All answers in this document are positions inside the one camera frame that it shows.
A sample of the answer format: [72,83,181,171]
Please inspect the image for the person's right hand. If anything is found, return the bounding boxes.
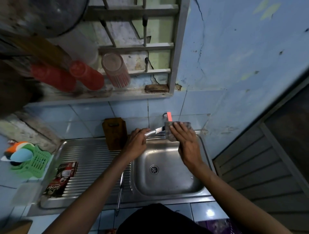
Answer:
[169,121,203,173]

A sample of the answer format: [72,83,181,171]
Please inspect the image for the checked dishcloth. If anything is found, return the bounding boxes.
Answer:
[164,121,192,142]

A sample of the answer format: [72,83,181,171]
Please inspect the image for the person's left hand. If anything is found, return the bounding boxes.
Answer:
[120,128,151,163]

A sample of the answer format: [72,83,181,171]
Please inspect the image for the person's left forearm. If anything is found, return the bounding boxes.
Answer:
[43,157,133,234]

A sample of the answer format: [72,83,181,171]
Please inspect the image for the wooden scrub brush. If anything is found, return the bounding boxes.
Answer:
[144,84,169,94]

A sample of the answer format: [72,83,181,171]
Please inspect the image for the person's black clothing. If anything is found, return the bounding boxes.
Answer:
[117,203,213,234]

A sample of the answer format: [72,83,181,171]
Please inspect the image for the light blue plastic scoop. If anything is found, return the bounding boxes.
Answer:
[10,148,33,163]

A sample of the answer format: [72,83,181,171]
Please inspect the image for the grey slatted wooden door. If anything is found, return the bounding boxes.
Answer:
[212,77,309,232]

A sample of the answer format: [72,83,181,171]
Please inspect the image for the knives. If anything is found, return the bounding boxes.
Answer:
[115,172,125,217]

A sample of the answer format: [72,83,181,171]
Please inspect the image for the green plastic basket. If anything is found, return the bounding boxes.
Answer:
[11,144,52,179]

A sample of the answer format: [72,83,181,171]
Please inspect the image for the orange plastic utensil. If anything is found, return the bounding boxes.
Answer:
[5,141,29,153]

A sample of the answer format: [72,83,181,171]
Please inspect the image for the small wooden cutting board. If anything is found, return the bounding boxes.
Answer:
[102,117,128,152]

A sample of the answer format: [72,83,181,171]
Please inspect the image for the purple plastic basket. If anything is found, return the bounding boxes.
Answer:
[197,218,242,234]

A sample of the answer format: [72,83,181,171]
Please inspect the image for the yellow plastic cup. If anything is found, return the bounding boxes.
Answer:
[9,35,70,70]

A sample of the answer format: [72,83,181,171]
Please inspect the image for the clear plastic container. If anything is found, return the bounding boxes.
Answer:
[11,183,42,206]

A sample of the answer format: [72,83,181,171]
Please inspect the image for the dark round hanging pan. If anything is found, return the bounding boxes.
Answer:
[0,0,90,38]

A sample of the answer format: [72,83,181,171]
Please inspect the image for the red striped drinking glass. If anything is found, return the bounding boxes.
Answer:
[101,53,132,88]

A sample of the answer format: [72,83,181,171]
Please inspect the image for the stainless steel sink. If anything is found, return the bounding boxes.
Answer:
[28,131,217,216]

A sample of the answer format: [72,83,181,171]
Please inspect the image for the steel kitchen knife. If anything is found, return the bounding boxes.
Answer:
[144,126,167,137]

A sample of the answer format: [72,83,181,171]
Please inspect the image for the red plastic cup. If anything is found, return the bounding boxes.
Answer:
[69,60,105,91]
[30,64,77,93]

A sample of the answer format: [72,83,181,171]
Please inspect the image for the white plastic cup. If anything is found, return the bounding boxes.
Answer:
[47,28,99,68]

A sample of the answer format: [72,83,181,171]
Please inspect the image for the large dark brown wok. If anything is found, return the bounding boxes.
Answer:
[0,60,44,116]

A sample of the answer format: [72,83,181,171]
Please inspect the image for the red black sachet pack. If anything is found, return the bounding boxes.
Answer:
[43,161,79,198]

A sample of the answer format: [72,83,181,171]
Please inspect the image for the person's right forearm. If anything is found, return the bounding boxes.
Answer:
[195,166,294,234]

